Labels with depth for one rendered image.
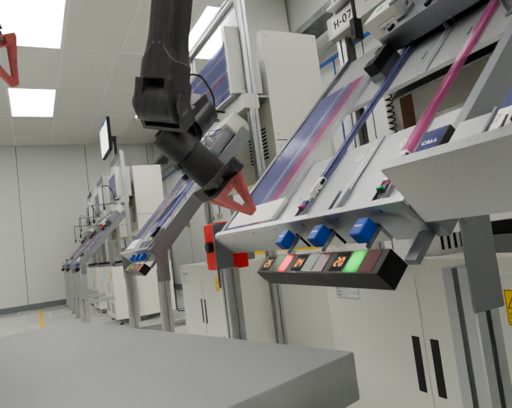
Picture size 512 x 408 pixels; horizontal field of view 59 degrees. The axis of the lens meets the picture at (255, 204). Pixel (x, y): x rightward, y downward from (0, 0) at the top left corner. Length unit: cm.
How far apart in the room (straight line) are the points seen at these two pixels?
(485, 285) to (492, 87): 29
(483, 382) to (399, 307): 54
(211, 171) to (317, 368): 46
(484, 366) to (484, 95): 36
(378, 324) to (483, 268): 63
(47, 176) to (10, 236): 127
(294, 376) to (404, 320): 78
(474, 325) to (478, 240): 9
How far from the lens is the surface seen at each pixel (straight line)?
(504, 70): 77
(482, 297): 58
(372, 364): 124
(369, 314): 120
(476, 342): 59
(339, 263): 66
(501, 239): 98
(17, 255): 922
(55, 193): 932
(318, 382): 37
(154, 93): 72
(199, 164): 75
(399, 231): 65
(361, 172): 79
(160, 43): 72
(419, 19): 111
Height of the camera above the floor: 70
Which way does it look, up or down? 5 degrees up
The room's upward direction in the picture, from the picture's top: 7 degrees counter-clockwise
